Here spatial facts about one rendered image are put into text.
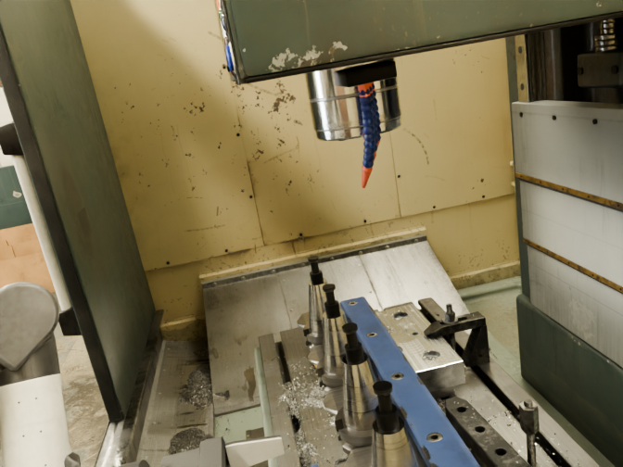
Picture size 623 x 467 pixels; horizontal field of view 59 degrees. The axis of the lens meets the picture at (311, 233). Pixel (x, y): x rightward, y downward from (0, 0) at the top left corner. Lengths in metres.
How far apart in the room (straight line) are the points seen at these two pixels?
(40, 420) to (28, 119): 0.70
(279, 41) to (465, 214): 1.68
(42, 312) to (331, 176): 1.38
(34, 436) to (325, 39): 0.66
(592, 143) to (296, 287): 1.22
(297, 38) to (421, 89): 1.48
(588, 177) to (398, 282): 1.02
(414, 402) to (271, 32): 0.43
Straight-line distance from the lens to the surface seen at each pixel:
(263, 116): 2.00
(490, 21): 0.74
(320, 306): 0.75
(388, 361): 0.67
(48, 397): 0.90
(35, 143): 1.36
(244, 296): 2.05
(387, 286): 2.03
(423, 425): 0.57
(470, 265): 2.33
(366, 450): 0.56
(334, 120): 0.95
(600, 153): 1.15
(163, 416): 1.77
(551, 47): 1.33
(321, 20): 0.68
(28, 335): 0.88
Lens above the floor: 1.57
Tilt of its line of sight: 16 degrees down
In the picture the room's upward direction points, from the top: 10 degrees counter-clockwise
